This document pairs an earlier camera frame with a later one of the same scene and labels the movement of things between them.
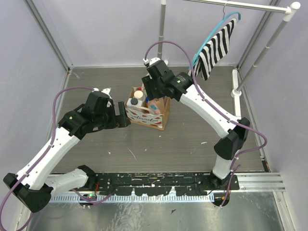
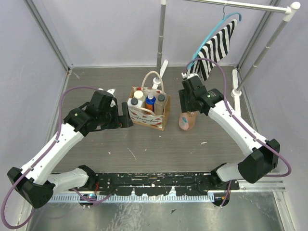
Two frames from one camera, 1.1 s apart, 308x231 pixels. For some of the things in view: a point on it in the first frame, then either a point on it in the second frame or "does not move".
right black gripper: [148, 82] → [185, 106]
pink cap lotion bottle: [153, 108] → [187, 120]
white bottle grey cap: [134, 101] does not move
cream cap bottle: [139, 95] does not move
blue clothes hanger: [224, 19] does not move
